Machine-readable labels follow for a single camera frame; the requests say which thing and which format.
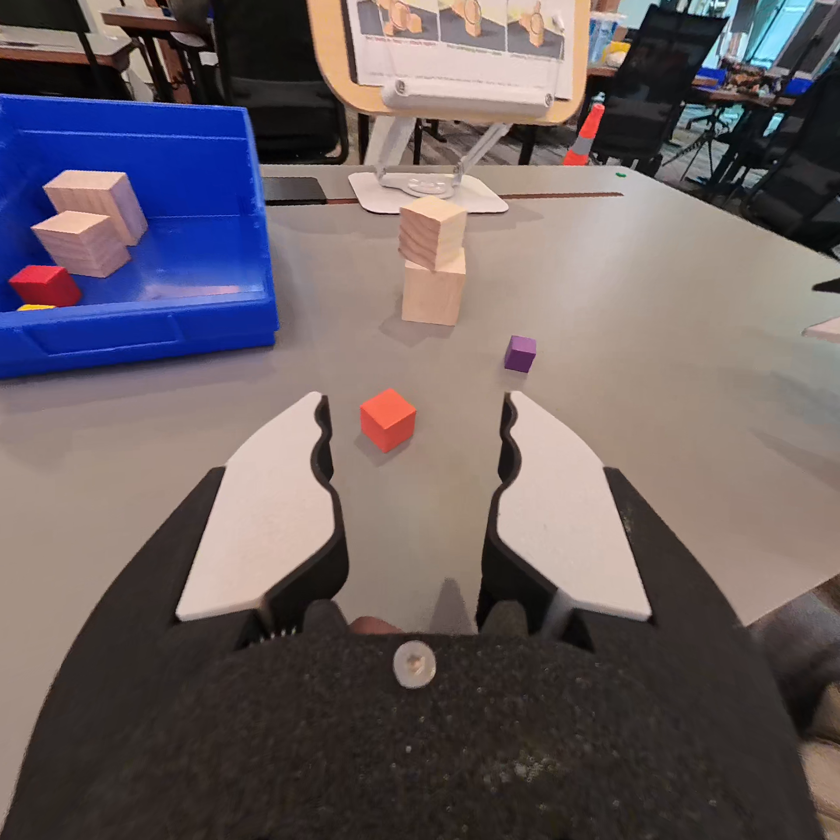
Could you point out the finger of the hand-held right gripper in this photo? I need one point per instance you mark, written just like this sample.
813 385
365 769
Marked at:
824 328

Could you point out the purple wooden cube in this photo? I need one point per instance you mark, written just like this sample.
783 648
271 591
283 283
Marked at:
520 353

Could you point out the large wooden cube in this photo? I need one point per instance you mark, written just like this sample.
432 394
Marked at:
105 197
433 295

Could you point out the black office chair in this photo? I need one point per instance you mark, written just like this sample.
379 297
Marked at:
656 92
801 171
276 79

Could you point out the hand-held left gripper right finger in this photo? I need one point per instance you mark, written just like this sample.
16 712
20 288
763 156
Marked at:
571 525

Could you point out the blue plastic bin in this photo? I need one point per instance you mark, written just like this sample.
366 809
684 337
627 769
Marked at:
197 315

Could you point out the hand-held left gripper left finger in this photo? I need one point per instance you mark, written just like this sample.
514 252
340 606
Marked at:
256 525

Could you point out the wooden display board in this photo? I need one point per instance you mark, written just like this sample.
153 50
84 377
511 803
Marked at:
328 66

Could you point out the medium wooden cube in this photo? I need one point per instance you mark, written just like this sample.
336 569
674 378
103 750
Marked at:
433 234
79 247

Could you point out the red wooden cube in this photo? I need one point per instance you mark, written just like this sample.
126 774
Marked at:
46 286
389 420

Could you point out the white instruction sheet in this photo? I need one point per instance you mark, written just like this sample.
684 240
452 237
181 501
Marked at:
460 33

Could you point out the orange striped traffic cone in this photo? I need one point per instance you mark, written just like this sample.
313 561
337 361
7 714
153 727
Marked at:
584 138

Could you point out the yellow wooden cube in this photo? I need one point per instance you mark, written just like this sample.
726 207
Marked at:
34 307

